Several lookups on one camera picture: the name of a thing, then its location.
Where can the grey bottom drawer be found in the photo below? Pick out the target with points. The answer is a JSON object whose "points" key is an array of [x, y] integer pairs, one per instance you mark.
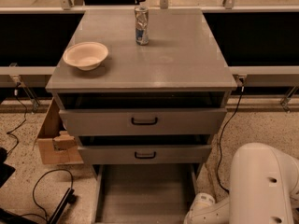
{"points": [[143, 194]]}

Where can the grey drawer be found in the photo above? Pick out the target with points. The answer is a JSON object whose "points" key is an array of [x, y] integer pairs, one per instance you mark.
{"points": [[143, 194], [151, 154], [168, 121]]}

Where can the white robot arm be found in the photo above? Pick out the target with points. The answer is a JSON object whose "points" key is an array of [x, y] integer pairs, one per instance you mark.
{"points": [[264, 186]]}

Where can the grey middle drawer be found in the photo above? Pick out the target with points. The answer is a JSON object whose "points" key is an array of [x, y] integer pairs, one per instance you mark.
{"points": [[151, 154]]}

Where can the grey top drawer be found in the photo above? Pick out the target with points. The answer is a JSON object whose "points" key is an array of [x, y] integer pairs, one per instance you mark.
{"points": [[168, 121]]}

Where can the grey drawer cabinet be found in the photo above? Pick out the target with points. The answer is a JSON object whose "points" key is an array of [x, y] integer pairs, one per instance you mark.
{"points": [[181, 67]]}

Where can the black stand leg left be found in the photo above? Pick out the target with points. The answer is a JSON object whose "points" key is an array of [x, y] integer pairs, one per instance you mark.
{"points": [[69, 198]]}

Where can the brown cardboard box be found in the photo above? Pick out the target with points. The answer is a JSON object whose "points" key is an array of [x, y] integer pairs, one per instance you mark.
{"points": [[54, 143]]}

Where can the white paper bowl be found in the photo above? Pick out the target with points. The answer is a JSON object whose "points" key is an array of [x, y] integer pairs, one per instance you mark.
{"points": [[85, 56]]}

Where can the crumpled silver drink can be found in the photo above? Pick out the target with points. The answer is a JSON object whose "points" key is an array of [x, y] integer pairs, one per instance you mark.
{"points": [[141, 25]]}

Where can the metal bracket right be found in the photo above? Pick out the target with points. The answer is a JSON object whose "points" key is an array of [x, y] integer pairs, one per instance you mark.
{"points": [[284, 102]]}

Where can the metal bracket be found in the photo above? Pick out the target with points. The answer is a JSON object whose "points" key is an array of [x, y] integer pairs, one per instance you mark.
{"points": [[284, 102], [18, 80]]}

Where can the metal bracket left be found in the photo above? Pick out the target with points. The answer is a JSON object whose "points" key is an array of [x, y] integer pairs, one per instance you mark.
{"points": [[18, 80]]}

